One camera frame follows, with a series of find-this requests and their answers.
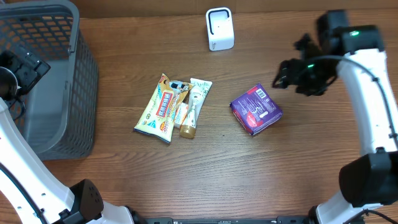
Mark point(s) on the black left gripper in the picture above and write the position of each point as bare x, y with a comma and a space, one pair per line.
30, 74

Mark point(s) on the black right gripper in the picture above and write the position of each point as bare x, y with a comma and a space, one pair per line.
286, 74

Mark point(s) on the red purple pad package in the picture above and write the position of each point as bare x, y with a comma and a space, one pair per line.
255, 110

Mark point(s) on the white tube gold cap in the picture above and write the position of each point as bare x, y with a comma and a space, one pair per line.
196, 100

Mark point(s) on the small orange snack packet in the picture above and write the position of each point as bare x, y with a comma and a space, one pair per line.
180, 115

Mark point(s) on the yellow wet wipes pack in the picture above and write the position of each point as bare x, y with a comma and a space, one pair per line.
159, 115

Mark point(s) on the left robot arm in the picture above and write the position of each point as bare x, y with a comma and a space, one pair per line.
36, 195

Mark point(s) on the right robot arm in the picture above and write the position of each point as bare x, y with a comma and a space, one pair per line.
356, 55

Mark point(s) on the white barcode scanner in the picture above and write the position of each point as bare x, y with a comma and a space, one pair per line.
219, 24

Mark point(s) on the dark grey plastic basket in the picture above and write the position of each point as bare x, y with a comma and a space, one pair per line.
59, 121

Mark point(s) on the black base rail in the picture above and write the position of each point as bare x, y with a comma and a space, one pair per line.
278, 220

